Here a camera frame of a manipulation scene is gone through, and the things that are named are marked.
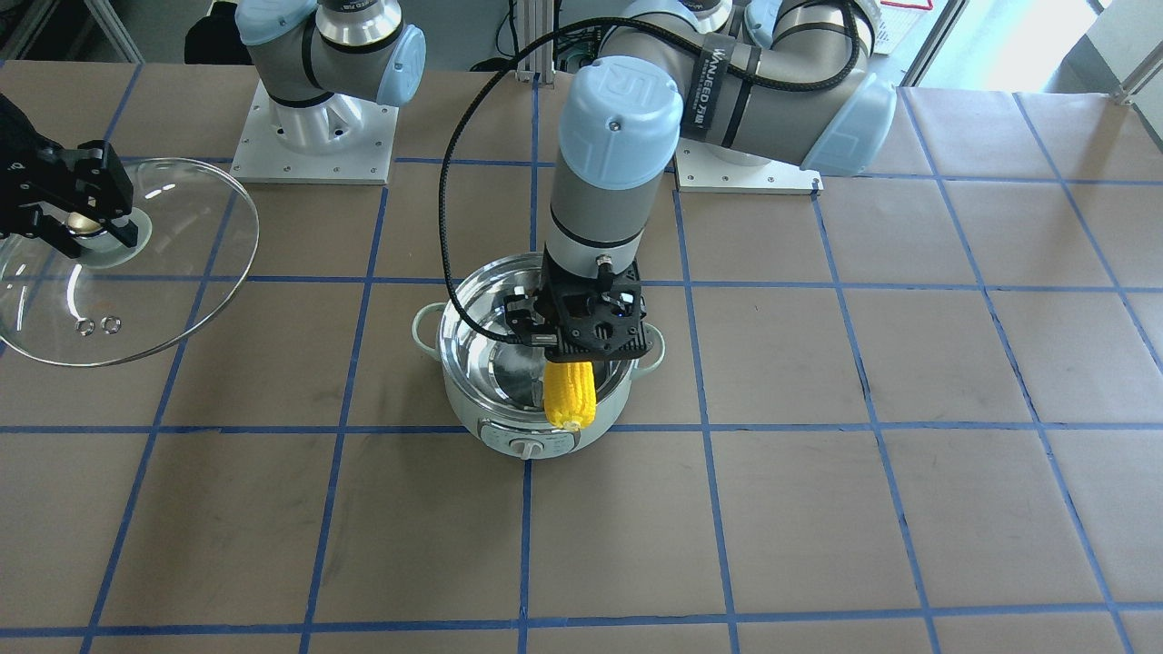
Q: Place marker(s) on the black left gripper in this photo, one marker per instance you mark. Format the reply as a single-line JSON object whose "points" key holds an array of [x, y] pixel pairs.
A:
{"points": [[521, 315]]}

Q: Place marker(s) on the glass pot lid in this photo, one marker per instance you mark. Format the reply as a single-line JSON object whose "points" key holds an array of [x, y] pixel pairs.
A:
{"points": [[198, 232]]}

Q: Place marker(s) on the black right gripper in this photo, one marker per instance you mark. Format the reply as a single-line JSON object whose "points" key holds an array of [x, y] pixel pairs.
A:
{"points": [[27, 173]]}

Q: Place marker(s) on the pale green steel pot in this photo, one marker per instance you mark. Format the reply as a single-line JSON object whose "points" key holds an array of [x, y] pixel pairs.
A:
{"points": [[500, 390]]}

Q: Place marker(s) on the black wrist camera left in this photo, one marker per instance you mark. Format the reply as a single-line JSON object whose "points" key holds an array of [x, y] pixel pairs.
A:
{"points": [[526, 325]]}

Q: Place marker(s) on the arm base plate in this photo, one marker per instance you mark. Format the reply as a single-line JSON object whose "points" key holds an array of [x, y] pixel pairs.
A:
{"points": [[710, 169], [342, 140]]}

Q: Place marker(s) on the yellow corn cob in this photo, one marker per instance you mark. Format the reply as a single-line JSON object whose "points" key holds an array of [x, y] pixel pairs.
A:
{"points": [[569, 395]]}

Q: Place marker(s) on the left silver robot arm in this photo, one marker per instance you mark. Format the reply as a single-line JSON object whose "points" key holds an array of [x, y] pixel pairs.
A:
{"points": [[803, 95]]}

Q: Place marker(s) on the aluminium frame post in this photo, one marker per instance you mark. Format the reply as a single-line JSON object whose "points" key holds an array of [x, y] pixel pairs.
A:
{"points": [[536, 58]]}

